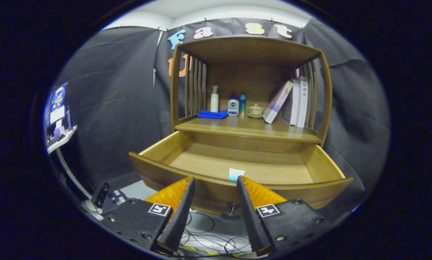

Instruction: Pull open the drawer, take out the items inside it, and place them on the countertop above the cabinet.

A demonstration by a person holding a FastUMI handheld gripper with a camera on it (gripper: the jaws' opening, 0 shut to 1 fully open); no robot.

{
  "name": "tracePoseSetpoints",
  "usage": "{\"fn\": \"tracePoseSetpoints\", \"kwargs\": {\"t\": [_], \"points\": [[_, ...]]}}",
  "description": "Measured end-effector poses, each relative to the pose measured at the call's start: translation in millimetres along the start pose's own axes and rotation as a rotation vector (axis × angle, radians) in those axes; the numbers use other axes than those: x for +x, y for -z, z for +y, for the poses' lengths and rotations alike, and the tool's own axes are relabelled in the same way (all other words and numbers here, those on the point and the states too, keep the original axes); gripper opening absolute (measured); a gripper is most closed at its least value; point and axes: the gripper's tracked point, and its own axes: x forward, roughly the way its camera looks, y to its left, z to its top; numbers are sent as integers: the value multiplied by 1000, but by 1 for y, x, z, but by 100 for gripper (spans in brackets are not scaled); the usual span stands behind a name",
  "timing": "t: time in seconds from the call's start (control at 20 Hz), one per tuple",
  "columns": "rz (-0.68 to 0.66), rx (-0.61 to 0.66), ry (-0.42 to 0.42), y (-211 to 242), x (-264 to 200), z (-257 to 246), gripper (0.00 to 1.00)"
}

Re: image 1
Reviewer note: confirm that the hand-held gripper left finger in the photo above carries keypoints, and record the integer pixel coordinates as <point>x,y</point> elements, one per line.
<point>181,213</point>

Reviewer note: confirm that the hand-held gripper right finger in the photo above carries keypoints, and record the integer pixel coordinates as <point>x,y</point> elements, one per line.
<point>248,216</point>

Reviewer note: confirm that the blue tube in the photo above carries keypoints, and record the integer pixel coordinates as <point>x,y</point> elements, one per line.
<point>234,175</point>

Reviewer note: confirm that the wooden drawer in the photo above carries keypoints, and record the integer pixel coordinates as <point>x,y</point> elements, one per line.
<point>237,162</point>

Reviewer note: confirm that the wooden countertop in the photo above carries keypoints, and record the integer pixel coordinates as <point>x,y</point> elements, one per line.
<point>237,126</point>

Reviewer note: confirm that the wooden cabinet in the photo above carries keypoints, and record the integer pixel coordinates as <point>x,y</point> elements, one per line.
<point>252,79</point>

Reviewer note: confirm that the black electronic box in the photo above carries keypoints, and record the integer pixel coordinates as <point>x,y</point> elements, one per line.
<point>104,195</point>

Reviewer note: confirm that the blue folded cloth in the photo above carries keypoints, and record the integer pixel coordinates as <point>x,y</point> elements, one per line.
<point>212,114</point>

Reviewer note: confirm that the beige ceramic lidded cup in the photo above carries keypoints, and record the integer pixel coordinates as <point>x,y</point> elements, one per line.
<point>255,111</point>

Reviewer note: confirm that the white bottle blue cap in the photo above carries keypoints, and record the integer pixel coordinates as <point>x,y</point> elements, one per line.
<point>233,108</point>

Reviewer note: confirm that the teal bottle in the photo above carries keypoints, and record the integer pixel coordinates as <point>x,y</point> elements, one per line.
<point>242,106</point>

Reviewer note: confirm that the white pump bottle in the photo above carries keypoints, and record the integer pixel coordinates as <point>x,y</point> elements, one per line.
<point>214,103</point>

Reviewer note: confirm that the pink and white book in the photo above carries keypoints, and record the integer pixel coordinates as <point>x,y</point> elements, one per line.
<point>277,103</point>

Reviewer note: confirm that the plain white book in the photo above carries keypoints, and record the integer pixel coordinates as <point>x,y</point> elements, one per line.
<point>294,103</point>

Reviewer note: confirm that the white book black spine print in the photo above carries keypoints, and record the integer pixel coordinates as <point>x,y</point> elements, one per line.
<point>303,104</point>

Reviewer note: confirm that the black backdrop cloth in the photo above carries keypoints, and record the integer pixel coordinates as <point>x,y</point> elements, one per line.
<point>111,108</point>

